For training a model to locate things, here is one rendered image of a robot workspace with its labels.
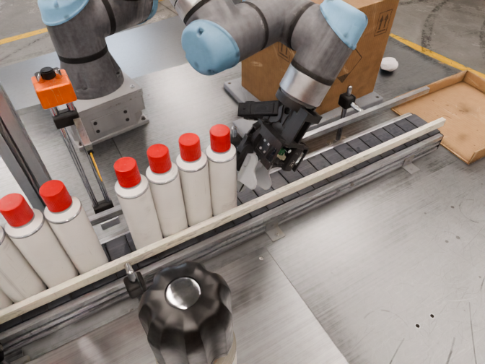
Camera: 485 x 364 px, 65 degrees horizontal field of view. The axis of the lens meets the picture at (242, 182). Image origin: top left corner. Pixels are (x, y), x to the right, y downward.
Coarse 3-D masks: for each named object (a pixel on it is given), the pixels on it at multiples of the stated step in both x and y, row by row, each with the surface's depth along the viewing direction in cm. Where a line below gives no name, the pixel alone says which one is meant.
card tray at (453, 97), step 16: (448, 80) 112; (464, 80) 116; (480, 80) 112; (432, 96) 111; (448, 96) 111; (464, 96) 111; (480, 96) 111; (400, 112) 105; (416, 112) 105; (432, 112) 105; (448, 112) 105; (464, 112) 105; (480, 112) 105; (448, 128) 101; (464, 128) 101; (480, 128) 101; (448, 144) 96; (464, 144) 96; (480, 144) 96; (464, 160) 92
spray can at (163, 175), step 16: (160, 144) 58; (160, 160) 56; (160, 176) 58; (176, 176) 60; (160, 192) 60; (176, 192) 62; (160, 208) 63; (176, 208) 64; (160, 224) 67; (176, 224) 67
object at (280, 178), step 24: (408, 120) 95; (360, 144) 89; (408, 144) 89; (312, 168) 83; (360, 168) 84; (240, 192) 79; (264, 192) 79; (120, 240) 70; (192, 240) 70; (144, 264) 67; (96, 288) 64
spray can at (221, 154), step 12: (216, 132) 60; (228, 132) 60; (216, 144) 60; (228, 144) 61; (216, 156) 62; (228, 156) 62; (216, 168) 63; (228, 168) 63; (216, 180) 65; (228, 180) 65; (216, 192) 68; (228, 192) 68; (216, 204) 70; (228, 204) 70
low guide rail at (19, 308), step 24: (384, 144) 84; (336, 168) 79; (288, 192) 75; (216, 216) 70; (240, 216) 72; (168, 240) 66; (120, 264) 63; (72, 288) 61; (0, 312) 57; (24, 312) 59
